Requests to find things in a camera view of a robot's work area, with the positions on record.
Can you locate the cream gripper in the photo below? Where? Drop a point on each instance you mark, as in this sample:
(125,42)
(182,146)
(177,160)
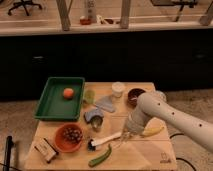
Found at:
(127,134)

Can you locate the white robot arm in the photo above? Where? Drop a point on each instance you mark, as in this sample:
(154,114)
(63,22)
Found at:
(154,104)

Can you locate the yellow banana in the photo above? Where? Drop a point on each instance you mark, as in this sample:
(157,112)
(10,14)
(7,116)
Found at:
(151,131)

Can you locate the green cucumber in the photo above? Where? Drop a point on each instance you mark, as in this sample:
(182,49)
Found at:
(98,160)

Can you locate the dark red bowl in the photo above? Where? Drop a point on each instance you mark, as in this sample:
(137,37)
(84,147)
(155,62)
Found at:
(133,94)

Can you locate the white plastic cup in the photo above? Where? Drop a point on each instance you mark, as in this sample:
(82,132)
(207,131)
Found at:
(118,89)

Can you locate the green translucent cup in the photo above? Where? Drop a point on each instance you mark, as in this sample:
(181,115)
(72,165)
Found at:
(89,96)

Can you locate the orange bowl with grapes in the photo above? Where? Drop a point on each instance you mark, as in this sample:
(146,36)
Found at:
(68,138)

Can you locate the orange ball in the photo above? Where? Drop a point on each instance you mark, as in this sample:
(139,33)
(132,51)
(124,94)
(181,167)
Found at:
(68,93)

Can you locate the green plastic tray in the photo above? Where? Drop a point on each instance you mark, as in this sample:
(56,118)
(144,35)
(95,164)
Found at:
(53,106)

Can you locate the small wooden box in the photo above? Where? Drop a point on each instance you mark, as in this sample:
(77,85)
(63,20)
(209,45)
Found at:
(43,146)

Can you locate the red bowl on shelf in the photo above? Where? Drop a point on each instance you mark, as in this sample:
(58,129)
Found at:
(84,21)

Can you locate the white bottle on shelf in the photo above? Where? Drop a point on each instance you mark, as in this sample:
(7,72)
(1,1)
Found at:
(91,10)

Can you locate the black office chair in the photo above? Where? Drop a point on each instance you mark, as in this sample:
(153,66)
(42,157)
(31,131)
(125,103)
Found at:
(24,4)

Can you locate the blue handled metal cup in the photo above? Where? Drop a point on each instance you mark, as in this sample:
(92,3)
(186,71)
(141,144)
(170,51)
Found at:
(94,117)

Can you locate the white handled dish brush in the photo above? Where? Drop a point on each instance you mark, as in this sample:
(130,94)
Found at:
(94,143)

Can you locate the black stand post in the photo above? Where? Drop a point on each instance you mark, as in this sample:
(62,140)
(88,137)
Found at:
(7,155)

